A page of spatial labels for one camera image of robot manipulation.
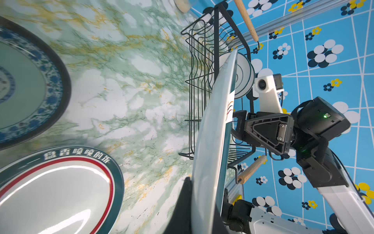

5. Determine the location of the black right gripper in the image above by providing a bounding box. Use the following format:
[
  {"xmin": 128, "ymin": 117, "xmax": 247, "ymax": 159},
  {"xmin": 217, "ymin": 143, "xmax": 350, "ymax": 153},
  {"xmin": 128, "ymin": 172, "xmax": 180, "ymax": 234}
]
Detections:
[{"xmin": 232, "ymin": 97, "xmax": 351, "ymax": 155}]

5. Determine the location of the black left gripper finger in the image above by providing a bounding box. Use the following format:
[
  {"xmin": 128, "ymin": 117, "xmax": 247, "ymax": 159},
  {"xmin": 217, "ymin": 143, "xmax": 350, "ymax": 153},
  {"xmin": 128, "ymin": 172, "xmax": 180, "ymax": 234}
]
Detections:
[{"xmin": 163, "ymin": 177, "xmax": 192, "ymax": 234}]

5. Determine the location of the white plate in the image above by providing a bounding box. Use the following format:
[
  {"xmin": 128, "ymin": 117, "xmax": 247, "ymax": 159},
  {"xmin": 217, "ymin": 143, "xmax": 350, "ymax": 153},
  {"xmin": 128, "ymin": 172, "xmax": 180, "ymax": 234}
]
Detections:
[
  {"xmin": 191, "ymin": 50, "xmax": 238, "ymax": 234},
  {"xmin": 1, "ymin": 17, "xmax": 72, "ymax": 150},
  {"xmin": 1, "ymin": 145, "xmax": 125, "ymax": 234},
  {"xmin": 207, "ymin": 52, "xmax": 255, "ymax": 99}
]

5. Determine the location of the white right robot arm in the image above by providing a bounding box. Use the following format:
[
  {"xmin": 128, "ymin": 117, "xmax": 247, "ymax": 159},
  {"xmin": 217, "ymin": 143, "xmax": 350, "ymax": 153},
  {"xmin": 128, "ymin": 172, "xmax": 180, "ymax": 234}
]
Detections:
[{"xmin": 221, "ymin": 97, "xmax": 374, "ymax": 234}]

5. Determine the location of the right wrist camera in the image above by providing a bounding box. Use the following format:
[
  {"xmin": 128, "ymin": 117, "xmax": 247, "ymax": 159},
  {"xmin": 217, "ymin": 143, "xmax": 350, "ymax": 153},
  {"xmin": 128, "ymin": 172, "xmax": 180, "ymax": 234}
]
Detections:
[{"xmin": 254, "ymin": 74, "xmax": 284, "ymax": 113}]

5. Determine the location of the black wire dish rack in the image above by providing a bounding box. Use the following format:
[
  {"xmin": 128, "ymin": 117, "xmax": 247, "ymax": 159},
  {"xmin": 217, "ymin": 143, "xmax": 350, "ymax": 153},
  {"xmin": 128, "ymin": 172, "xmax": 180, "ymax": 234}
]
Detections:
[{"xmin": 179, "ymin": 1, "xmax": 260, "ymax": 160}]

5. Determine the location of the wooden rack handle far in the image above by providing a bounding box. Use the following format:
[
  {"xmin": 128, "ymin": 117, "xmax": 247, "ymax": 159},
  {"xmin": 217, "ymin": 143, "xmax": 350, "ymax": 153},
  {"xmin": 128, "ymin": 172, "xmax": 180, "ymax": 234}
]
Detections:
[{"xmin": 234, "ymin": 0, "xmax": 259, "ymax": 43}]

